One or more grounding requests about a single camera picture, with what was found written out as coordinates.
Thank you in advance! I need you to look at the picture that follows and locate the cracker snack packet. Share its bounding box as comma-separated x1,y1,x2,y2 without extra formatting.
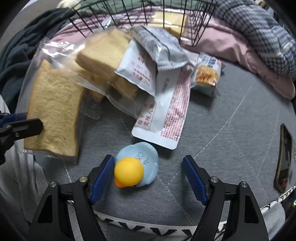
191,53,222,98

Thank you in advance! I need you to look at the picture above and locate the dark blue fleece blanket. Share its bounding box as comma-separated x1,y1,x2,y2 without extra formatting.
0,8,74,113

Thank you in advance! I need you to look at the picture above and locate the bagged toast slice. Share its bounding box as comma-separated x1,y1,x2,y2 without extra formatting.
24,60,85,158
65,28,139,103

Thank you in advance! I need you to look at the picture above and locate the grey white snack packet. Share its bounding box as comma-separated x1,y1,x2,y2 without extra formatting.
129,26,196,71

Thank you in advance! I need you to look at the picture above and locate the blue duck yellow head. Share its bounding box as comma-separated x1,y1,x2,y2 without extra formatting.
114,142,159,188

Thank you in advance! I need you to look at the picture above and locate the white red text packet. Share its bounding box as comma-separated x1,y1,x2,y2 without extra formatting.
132,67,192,150

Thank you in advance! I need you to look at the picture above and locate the bagged toast in basket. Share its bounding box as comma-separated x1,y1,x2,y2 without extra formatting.
148,11,188,38

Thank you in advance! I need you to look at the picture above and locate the pink checked quilt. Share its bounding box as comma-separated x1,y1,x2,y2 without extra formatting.
51,6,296,100

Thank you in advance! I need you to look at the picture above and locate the black phone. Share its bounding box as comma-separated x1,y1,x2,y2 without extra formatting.
274,123,292,193

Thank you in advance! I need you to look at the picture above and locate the black wire basket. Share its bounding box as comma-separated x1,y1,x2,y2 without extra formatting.
68,1,215,47

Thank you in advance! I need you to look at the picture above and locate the green duvet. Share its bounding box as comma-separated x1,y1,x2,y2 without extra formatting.
74,1,198,14

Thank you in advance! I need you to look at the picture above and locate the blue checked quilt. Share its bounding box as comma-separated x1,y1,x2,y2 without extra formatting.
210,0,295,78

